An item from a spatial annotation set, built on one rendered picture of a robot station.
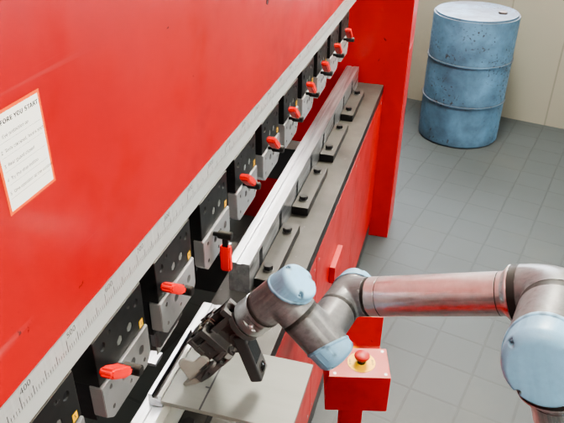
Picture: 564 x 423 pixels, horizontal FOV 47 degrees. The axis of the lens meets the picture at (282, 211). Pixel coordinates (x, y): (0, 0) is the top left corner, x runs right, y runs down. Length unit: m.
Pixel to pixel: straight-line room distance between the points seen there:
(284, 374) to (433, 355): 1.63
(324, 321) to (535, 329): 0.37
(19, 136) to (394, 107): 2.67
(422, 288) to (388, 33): 2.14
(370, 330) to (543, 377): 0.93
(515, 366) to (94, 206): 0.61
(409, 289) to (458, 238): 2.55
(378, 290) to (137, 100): 0.54
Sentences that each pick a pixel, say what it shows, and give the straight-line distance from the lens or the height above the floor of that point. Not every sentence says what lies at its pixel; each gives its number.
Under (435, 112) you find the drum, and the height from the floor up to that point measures 0.23.
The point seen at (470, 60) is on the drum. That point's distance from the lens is 4.51.
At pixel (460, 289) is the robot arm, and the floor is 1.30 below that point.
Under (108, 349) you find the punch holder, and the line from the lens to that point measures 1.00.
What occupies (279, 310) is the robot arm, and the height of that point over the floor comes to 1.25.
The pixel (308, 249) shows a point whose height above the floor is 0.87.
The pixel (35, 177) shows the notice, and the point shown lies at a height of 1.63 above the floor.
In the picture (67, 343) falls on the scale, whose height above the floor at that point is 1.38.
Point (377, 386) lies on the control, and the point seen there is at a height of 0.75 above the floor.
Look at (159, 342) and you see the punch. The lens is 1.28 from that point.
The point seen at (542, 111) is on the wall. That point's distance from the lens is 5.33.
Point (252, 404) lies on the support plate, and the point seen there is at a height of 1.00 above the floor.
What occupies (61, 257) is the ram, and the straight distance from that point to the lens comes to 0.84.
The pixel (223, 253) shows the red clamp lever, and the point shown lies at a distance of 1.34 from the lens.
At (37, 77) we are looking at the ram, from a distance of 0.76.
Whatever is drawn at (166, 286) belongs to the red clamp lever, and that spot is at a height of 1.31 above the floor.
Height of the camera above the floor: 1.97
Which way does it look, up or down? 31 degrees down
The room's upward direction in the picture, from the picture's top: 1 degrees clockwise
